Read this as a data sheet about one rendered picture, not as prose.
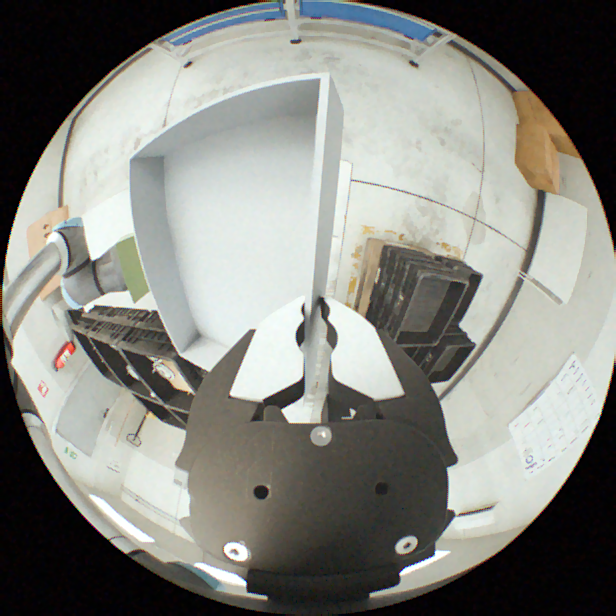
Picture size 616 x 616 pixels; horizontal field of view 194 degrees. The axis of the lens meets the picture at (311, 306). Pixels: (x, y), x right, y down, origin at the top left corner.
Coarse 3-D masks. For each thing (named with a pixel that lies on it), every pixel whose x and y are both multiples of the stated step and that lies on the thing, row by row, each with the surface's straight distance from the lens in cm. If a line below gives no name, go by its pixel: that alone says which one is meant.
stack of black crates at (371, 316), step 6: (372, 306) 123; (366, 312) 130; (372, 312) 119; (366, 318) 132; (372, 318) 120; (378, 318) 113; (372, 324) 121; (378, 324) 110; (384, 330) 103; (402, 348) 134; (408, 348) 132; (414, 348) 126; (408, 354) 132; (414, 354) 127
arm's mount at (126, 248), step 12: (120, 240) 61; (132, 240) 62; (120, 252) 59; (132, 252) 62; (120, 264) 59; (132, 264) 62; (132, 276) 62; (144, 276) 65; (132, 288) 62; (144, 288) 65; (132, 300) 62
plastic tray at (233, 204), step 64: (192, 128) 18; (256, 128) 17; (320, 128) 10; (192, 192) 21; (256, 192) 16; (320, 192) 9; (192, 256) 23; (256, 256) 17; (320, 256) 11; (192, 320) 30; (256, 320) 20; (320, 320) 16
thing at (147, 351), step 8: (120, 344) 75; (128, 344) 72; (136, 344) 69; (136, 352) 68; (144, 352) 64; (152, 352) 62; (160, 352) 60; (168, 352) 58; (128, 360) 80; (168, 360) 57; (176, 360) 56; (184, 368) 59; (184, 376) 60; (192, 384) 64; (160, 400) 98; (176, 408) 96
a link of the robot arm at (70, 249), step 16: (64, 224) 63; (80, 224) 65; (48, 240) 64; (64, 240) 60; (80, 240) 64; (32, 256) 58; (48, 256) 57; (64, 256) 60; (80, 256) 64; (32, 272) 53; (48, 272) 57; (64, 272) 63; (16, 288) 51; (32, 288) 53; (16, 304) 50; (16, 320) 50; (16, 384) 47
